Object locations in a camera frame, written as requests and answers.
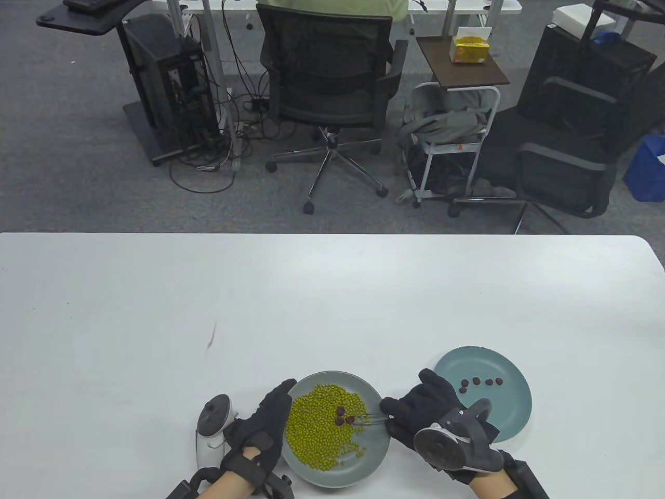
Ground person's right hand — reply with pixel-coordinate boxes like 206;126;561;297
379;368;515;487

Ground person's left hand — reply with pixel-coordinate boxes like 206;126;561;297
221;378;298;464

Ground teal plate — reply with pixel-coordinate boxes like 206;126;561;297
434;347;533;443

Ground grey plate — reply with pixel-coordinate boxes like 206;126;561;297
281;370;391;489

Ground person's right forearm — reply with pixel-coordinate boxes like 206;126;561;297
470;470;520;499

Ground person's left forearm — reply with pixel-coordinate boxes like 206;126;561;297
200;447;260;499

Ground pile of green beans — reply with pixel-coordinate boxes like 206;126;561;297
286;384;370;472

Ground grey white VR controller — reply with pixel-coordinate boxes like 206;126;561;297
196;394;240;468
413;398;506;472

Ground grey shoe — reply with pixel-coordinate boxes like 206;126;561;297
474;178;518;199

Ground black bag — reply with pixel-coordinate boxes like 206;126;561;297
405;146;476;195

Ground black grey reclining chair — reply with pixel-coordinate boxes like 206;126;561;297
449;23;665;234

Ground grey backpack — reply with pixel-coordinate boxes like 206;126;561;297
397;86;491;151

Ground blue bin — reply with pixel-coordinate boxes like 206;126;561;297
623;135;665;202

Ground brown top white side table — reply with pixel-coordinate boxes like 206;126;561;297
410;35;511;208

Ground black mesh office chair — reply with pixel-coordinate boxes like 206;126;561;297
255;0;410;215

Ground yellow tissue box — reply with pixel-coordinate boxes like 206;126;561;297
449;27;491;64

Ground white office desk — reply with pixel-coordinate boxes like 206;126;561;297
165;0;523;159

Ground black computer tower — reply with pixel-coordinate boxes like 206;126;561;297
121;14;224;151

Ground white box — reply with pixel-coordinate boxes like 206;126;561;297
552;4;616;37

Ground black rolling computer stand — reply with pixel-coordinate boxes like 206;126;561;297
35;0;232;167

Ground black desk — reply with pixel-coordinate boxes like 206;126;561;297
581;0;665;42

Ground black keyboard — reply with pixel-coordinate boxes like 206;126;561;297
62;0;117;14

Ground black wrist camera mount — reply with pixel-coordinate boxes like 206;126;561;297
499;452;551;499
166;447;296;499

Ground tangle of black cables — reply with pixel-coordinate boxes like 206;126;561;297
169;0;284;194

